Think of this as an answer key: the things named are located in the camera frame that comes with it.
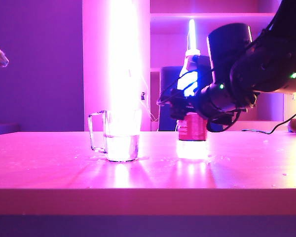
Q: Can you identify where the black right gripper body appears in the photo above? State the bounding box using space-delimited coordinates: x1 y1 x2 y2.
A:
196 83 259 127

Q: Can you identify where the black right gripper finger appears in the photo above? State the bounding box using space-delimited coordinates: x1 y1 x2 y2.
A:
169 91 201 120

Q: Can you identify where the clear water bottle red label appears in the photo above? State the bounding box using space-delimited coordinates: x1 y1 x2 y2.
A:
176 48 210 163

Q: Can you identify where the clear glass mug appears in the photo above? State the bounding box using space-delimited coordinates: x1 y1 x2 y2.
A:
88 110 142 163

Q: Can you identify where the dark blue chair back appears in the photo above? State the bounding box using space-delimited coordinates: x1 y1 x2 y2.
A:
158 66 224 132

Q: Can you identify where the thin bright light tube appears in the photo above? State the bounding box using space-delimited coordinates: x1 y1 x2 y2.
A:
188 19 197 51

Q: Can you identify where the large bright light tube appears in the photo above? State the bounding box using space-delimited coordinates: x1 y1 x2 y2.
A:
109 0 140 114

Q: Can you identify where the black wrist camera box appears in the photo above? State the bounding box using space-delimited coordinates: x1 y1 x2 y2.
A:
192 55 214 83

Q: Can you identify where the black cable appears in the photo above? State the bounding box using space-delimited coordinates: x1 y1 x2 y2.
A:
241 112 296 135

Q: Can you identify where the low box at wall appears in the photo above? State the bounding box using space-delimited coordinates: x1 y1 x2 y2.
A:
0 123 20 137

